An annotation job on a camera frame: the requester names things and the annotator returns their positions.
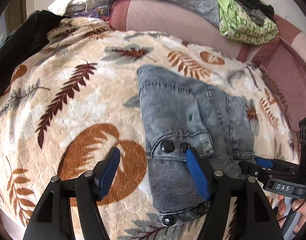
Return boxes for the pink sofa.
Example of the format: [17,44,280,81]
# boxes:
[109,0,306,157]

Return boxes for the green patterned cloth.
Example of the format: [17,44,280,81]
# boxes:
[205,0,279,46]

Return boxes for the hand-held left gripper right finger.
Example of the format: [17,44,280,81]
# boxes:
[185,147,285,240]

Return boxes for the leaf print fleece blanket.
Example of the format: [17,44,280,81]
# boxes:
[0,17,303,240]

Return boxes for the large black garment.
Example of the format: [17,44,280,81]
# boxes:
[0,9,61,103]

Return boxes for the colourful plastic packet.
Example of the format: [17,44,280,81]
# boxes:
[70,6,111,22]

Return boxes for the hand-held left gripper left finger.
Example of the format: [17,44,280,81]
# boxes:
[23,147,121,240]

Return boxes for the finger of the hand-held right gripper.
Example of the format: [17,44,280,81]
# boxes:
[254,156,300,172]
[239,160,300,181]

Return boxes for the grey denim pants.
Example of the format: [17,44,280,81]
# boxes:
[136,64,257,227]

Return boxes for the black cable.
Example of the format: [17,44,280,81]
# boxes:
[278,197,305,222]

